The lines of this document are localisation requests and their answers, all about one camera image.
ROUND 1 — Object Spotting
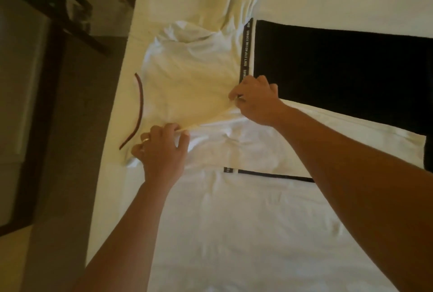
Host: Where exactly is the person's left hand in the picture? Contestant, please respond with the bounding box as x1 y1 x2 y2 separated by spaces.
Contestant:
131 123 191 192

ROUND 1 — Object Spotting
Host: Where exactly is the person's right hand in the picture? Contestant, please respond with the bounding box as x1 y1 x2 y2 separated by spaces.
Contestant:
228 75 288 127

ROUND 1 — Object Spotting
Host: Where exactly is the white and black t-shirt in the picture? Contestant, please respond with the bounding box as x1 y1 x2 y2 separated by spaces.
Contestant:
118 0 433 184

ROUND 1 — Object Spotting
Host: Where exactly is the person's left forearm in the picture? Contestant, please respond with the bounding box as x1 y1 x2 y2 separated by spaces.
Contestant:
74 183 175 292

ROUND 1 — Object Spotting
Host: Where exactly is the person's right forearm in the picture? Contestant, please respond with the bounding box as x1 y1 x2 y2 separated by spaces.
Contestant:
271 102 433 292

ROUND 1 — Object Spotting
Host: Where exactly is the white bed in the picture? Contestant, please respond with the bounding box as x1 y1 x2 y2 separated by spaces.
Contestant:
84 0 433 292

